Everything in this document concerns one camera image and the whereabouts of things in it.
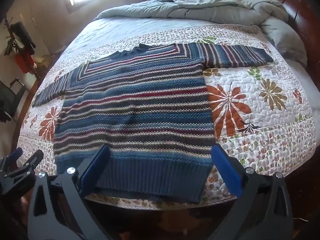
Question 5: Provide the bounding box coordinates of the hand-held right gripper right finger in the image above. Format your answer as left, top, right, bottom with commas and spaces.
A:
211, 144, 294, 240

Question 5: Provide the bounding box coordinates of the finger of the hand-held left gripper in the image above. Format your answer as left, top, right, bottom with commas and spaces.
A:
0, 147, 23, 170
5, 150, 44, 179

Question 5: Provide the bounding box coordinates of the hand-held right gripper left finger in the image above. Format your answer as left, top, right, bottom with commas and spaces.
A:
27, 145, 113, 240

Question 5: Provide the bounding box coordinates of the striped knit sweater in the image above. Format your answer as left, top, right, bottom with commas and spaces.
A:
32, 44, 274, 204

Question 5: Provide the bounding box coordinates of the coat rack with dark clothes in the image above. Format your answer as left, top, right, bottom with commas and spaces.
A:
4, 17, 35, 55

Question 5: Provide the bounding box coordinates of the black chair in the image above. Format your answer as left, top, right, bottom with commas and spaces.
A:
0, 77, 27, 124

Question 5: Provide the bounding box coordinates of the floral quilt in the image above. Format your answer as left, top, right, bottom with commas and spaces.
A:
17, 24, 317, 212

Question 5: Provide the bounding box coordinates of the red bag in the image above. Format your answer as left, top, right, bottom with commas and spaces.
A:
15, 51, 35, 73

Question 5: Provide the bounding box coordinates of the light blue bed sheet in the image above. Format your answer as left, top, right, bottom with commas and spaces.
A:
66, 17, 208, 58

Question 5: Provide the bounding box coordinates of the grey comforter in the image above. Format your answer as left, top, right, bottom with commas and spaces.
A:
94, 0, 308, 68

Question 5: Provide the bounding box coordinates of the dark wooden headboard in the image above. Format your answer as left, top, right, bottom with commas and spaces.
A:
235, 0, 320, 98

